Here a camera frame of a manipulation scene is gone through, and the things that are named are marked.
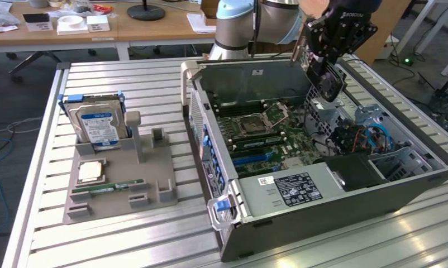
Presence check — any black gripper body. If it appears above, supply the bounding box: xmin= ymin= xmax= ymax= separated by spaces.
xmin=321 ymin=0 xmax=377 ymax=25

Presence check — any black graphics card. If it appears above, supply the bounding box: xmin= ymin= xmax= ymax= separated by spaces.
xmin=289 ymin=36 xmax=349 ymax=103

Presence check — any wooden cabinet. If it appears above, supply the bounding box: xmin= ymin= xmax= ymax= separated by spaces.
xmin=293 ymin=0 xmax=413 ymax=65

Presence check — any white box with red button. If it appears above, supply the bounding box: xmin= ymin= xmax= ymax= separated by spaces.
xmin=381 ymin=33 xmax=401 ymax=61

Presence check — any silver perforated drive cage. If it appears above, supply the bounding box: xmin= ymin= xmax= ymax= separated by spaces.
xmin=305 ymin=80 xmax=390 ymax=132

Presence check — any brown cardboard box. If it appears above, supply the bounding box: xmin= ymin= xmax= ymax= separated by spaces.
xmin=199 ymin=0 xmax=223 ymax=20

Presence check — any white paper stack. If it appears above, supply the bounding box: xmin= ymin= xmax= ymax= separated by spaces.
xmin=185 ymin=12 xmax=217 ymax=34

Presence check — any CPU socket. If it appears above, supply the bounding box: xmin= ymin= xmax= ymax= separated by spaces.
xmin=235 ymin=113 xmax=274 ymax=137

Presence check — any green motherboard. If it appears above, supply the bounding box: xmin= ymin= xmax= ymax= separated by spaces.
xmin=207 ymin=92 xmax=331 ymax=179

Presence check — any silver chipset heatsink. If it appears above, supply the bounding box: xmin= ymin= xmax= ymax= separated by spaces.
xmin=285 ymin=157 xmax=306 ymax=169

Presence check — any black round lamp base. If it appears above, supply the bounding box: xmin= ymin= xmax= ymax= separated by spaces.
xmin=125 ymin=0 xmax=167 ymax=21

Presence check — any silver disk bay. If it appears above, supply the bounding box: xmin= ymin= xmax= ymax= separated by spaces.
xmin=367 ymin=146 xmax=433 ymax=182

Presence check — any black plastic air shroud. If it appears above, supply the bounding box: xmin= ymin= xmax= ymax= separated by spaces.
xmin=323 ymin=154 xmax=390 ymax=193

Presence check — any plain white box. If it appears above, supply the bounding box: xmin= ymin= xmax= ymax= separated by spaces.
xmin=85 ymin=15 xmax=110 ymax=33

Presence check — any grey power supply unit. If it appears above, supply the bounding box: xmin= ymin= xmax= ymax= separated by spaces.
xmin=229 ymin=163 xmax=345 ymax=220

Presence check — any white tape roll on base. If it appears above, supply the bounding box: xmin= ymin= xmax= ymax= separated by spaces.
xmin=55 ymin=15 xmax=90 ymax=36

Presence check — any dark grey PC case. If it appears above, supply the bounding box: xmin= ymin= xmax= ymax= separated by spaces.
xmin=179 ymin=52 xmax=448 ymax=263

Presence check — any hard disk with blue carrier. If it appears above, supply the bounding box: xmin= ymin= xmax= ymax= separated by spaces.
xmin=58 ymin=92 xmax=126 ymax=153

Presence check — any grey parts rack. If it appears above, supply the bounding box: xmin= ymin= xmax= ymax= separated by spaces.
xmin=61 ymin=111 xmax=179 ymax=226

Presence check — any white box with black top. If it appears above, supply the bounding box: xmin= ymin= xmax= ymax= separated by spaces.
xmin=21 ymin=13 xmax=54 ymax=32

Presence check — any silver CPU chip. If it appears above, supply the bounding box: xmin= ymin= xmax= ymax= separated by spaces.
xmin=77 ymin=161 xmax=103 ymax=181

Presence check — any black chair base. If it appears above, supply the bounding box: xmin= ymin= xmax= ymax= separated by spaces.
xmin=6 ymin=50 xmax=66 ymax=83

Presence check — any clear plastic bag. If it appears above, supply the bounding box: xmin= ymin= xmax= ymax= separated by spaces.
xmin=0 ymin=1 xmax=22 ymax=26

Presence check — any white table frame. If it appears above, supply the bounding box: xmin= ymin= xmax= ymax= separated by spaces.
xmin=393 ymin=0 xmax=448 ymax=76

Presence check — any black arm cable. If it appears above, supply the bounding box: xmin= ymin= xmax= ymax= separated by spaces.
xmin=247 ymin=0 xmax=263 ymax=59

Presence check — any blue data wire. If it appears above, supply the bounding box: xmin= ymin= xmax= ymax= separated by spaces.
xmin=366 ymin=122 xmax=395 ymax=154

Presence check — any red wire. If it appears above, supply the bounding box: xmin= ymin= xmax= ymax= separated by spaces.
xmin=351 ymin=125 xmax=362 ymax=153

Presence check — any white floor cable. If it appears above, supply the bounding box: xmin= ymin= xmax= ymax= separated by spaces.
xmin=0 ymin=117 xmax=41 ymax=135

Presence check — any blue floor cable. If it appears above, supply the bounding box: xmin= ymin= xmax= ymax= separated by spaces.
xmin=0 ymin=133 xmax=15 ymax=241

